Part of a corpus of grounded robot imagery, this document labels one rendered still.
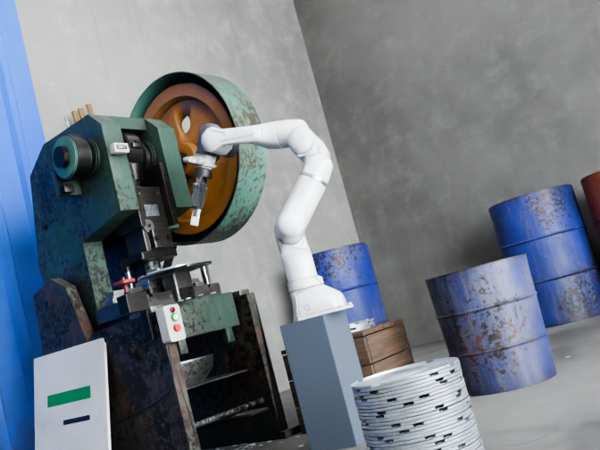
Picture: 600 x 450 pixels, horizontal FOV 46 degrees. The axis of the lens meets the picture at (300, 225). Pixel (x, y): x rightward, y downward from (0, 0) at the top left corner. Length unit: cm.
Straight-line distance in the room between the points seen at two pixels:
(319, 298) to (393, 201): 375
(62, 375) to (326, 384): 124
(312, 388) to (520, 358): 81
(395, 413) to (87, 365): 160
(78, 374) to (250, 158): 117
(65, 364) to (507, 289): 183
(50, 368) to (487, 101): 388
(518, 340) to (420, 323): 337
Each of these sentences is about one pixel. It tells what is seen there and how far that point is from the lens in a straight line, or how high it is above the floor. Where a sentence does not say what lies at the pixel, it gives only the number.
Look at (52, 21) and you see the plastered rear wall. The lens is 490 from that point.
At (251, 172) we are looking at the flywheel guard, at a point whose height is 114.
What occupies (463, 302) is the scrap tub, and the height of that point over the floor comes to 36.
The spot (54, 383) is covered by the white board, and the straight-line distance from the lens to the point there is 325.
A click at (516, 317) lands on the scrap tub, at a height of 26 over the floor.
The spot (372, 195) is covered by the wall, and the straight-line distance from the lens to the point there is 626.
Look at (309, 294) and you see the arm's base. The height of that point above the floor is 53.
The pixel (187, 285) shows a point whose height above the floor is 71.
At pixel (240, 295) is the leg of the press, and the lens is 304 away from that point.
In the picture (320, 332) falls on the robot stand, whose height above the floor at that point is 39.
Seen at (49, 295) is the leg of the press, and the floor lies 83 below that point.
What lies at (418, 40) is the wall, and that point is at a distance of 613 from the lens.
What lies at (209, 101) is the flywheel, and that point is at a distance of 331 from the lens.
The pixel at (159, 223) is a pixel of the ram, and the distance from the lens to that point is 309.
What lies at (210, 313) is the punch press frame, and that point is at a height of 57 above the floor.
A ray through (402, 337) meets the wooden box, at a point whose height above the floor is 27.
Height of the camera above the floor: 44
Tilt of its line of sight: 8 degrees up
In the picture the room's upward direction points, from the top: 15 degrees counter-clockwise
